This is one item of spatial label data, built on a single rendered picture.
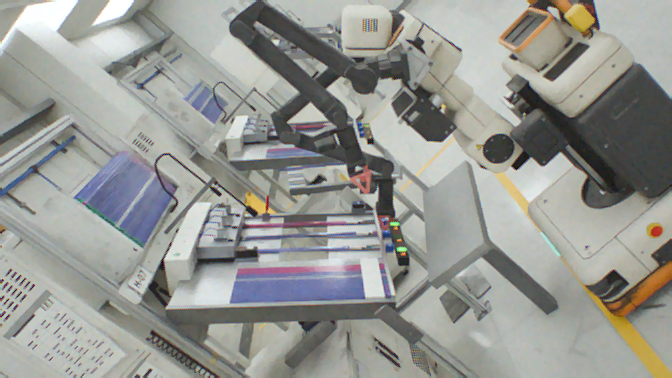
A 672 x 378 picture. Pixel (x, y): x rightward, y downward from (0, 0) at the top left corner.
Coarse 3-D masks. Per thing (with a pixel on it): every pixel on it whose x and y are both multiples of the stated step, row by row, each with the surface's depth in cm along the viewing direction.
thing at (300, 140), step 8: (280, 136) 216; (288, 136) 216; (296, 136) 216; (304, 136) 219; (312, 136) 220; (296, 144) 216; (304, 144) 219; (312, 144) 219; (328, 152) 219; (336, 152) 219; (344, 160) 220; (368, 160) 219; (376, 160) 218; (384, 160) 218; (368, 168) 219; (376, 168) 219; (392, 168) 218
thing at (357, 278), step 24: (240, 264) 209; (264, 264) 209; (288, 264) 208; (312, 264) 208; (336, 264) 207; (360, 264) 207; (240, 288) 194; (264, 288) 194; (288, 288) 194; (312, 288) 193; (336, 288) 193; (360, 288) 192; (384, 288) 192
